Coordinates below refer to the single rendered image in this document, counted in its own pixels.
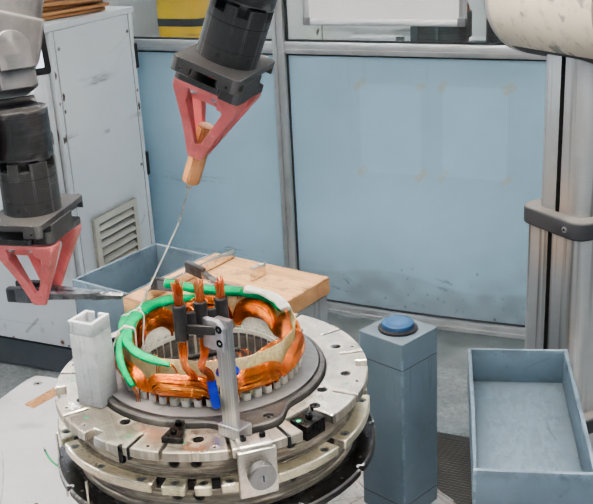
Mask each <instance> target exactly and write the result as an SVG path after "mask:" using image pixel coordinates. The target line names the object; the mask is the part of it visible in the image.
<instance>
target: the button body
mask: <svg viewBox="0 0 593 504"><path fill-rule="evenodd" d="M383 319H384V318H383ZM383 319H381V320H379V321H377V322H375V323H373V324H371V325H369V326H367V327H365V328H363V329H361V330H359V346H360V347H361V349H362V350H363V352H364V354H365V356H366V360H367V366H368V381H367V385H366V388H367V395H370V413H371V415H372V417H373V420H374V425H375V429H376V444H375V450H374V453H373V456H372V458H371V461H370V463H369V464H368V466H367V468H366V469H365V471H363V484H364V502H365V503H367V504H430V503H432V502H433V501H435V500H436V499H437V327H436V326H433V325H430V324H427V323H424V322H421V321H418V320H414V319H413V320H414V322H416V323H417V324H418V330H417V332H416V333H414V334H412V335H409V336H405V337H390V336H386V335H383V334H381V333H380V332H379V331H378V325H379V323H380V322H382V320H383Z"/></svg>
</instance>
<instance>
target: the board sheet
mask: <svg viewBox="0 0 593 504"><path fill-rule="evenodd" d="M308 3H309V17H310V19H421V20H457V18H459V0H308Z"/></svg>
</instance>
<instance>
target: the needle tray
mask: <svg viewBox="0 0 593 504"><path fill-rule="evenodd" d="M467 379H468V380H467V383H468V409H469V434H470V459H471V484H472V504H593V450H592V446H591V442H590V438H589V434H588V430H587V426H586V422H585V418H584V414H583V410H582V406H581V402H580V398H579V394H578V390H577V386H576V382H575V379H574V375H573V371H572V367H571V363H570V359H569V355H568V351H567V349H510V348H468V378H467Z"/></svg>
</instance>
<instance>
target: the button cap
mask: <svg viewBox="0 0 593 504"><path fill-rule="evenodd" d="M382 328H383V329H384V330H386V331H389V332H406V331H409V330H412V329H413V328H414V320H413V319H412V318H410V317H408V316H405V315H391V316H388V317H386V318H384V319H383V320H382Z"/></svg>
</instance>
